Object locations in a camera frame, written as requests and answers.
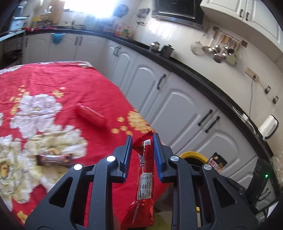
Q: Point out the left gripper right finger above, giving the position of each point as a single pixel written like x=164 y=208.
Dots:
x=170 y=168

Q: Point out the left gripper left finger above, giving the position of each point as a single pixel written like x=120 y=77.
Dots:
x=115 y=168

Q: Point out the black snack packet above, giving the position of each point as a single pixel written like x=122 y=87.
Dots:
x=217 y=162

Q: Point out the red snack bar wrapper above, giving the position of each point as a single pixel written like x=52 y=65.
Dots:
x=140 y=213

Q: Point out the yellow rimmed trash bin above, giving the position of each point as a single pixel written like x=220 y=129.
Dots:
x=194 y=157

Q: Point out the white electric kettle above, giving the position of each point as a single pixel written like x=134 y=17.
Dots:
x=269 y=127

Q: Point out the brown candy bar wrapper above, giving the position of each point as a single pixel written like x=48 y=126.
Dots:
x=54 y=160

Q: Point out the red sausage stick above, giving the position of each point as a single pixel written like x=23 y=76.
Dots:
x=91 y=116

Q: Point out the black curved countertop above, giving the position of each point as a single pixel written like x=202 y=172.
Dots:
x=202 y=84

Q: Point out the red floral tablecloth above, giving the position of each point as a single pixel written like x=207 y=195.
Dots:
x=38 y=116

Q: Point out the dark cooking pot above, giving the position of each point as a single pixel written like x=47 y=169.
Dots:
x=167 y=51

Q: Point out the steel kettle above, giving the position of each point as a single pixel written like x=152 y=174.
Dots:
x=154 y=46

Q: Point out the hanging steel ladles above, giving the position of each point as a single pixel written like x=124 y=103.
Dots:
x=223 y=47

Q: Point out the condiment bottles group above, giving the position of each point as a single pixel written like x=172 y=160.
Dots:
x=124 y=31

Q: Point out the steel range hood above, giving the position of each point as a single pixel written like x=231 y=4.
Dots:
x=186 y=12

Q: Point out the blue hanging basket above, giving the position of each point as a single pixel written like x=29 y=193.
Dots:
x=57 y=38

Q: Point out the white upper cabinet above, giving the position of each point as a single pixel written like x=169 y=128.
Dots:
x=254 y=14

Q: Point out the black cabinet handle left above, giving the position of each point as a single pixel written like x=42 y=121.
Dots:
x=205 y=117

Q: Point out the black cabinet handle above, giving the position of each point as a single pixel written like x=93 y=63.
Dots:
x=205 y=117
x=160 y=81
x=212 y=124

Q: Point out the black cabinet handle right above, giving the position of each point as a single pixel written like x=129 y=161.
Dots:
x=212 y=124

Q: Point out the black cabinet handle far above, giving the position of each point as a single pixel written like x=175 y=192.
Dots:
x=160 y=81

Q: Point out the white wall socket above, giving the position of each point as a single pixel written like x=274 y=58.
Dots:
x=252 y=74

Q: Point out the wire mesh skimmer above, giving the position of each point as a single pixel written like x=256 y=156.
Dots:
x=197 y=47

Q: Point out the round wall fan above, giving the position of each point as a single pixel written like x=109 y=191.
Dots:
x=121 y=10

